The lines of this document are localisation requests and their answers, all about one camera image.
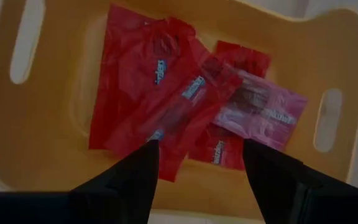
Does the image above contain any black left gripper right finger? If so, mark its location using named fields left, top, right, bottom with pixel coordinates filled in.
left=242, top=138, right=323, bottom=224

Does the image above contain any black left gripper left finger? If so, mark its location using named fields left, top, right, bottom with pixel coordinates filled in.
left=71, top=139, right=161, bottom=224

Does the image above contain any pink transparent candy pack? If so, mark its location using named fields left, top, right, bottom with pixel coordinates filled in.
left=213, top=70, right=309, bottom=152

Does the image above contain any yellow plastic bin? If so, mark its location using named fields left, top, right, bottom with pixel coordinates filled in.
left=0, top=0, right=358, bottom=222

